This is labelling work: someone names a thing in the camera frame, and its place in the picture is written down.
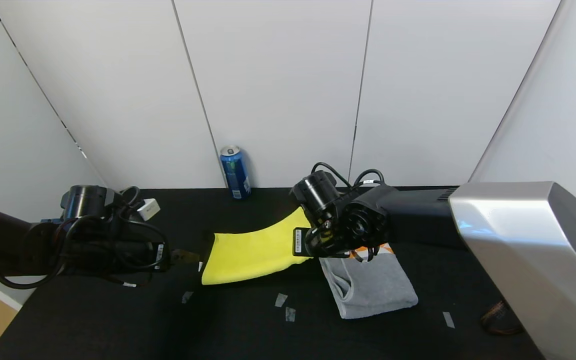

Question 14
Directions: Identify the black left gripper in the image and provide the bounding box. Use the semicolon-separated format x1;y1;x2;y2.
116;240;201;273

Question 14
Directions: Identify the yellow towel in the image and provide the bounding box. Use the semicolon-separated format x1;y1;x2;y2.
201;206;314;286

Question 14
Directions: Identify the grey towel with orange marks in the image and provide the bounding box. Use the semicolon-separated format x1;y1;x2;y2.
319;243;419;320

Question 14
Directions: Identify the blue drink can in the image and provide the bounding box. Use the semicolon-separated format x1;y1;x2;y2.
220;145;252;200

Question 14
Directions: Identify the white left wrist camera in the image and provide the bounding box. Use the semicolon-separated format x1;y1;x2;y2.
137;198;161;222

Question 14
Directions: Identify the left arm labelled black cable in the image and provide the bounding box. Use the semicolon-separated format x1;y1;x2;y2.
58;217;171;289

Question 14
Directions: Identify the arm labelled black cable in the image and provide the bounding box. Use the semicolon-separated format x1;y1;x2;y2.
352;169;385;189
58;217;171;289

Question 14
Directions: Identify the left wrist camera black cable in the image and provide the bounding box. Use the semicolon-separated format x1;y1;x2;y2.
120;186;142;208

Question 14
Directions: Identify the wrist camera black cable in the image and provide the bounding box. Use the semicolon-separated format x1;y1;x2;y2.
310;162;352;189
120;186;142;208

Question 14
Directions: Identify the right wrist camera black cable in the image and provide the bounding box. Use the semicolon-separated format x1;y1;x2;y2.
310;162;352;189

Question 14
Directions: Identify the right arm labelled black cable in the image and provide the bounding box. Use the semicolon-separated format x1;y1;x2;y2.
352;169;385;189

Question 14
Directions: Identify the brown cable bundle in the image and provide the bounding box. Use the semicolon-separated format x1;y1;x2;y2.
480;300;524;336

